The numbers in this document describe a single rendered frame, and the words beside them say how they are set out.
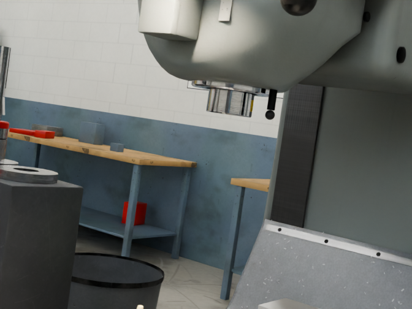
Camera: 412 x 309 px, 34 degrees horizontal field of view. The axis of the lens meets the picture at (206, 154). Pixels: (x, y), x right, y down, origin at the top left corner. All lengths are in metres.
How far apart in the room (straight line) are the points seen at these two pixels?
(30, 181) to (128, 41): 5.84
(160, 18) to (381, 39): 0.26
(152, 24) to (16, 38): 7.50
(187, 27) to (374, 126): 0.48
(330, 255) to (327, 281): 0.04
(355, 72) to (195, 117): 5.35
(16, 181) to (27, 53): 6.98
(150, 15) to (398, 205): 0.53
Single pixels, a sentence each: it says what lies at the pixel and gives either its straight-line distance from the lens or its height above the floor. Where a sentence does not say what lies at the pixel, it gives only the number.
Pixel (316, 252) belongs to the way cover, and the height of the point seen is 1.10.
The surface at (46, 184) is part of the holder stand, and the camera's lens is 0.95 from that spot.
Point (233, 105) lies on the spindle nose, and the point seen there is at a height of 1.29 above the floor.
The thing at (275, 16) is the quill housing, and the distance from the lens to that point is 0.60.
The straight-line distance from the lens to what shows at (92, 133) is 6.47.
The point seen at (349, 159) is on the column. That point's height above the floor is 1.24.
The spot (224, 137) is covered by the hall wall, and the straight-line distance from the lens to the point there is 5.84.
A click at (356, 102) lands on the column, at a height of 1.33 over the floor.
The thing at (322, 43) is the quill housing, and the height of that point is 1.36.
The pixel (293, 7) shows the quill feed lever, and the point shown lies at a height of 1.37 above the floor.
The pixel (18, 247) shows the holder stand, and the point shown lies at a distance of 0.92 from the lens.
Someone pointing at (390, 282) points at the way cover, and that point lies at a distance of 0.99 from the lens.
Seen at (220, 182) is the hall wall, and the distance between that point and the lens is 5.85.
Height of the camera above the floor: 1.27
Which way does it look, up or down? 3 degrees down
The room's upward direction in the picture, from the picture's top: 8 degrees clockwise
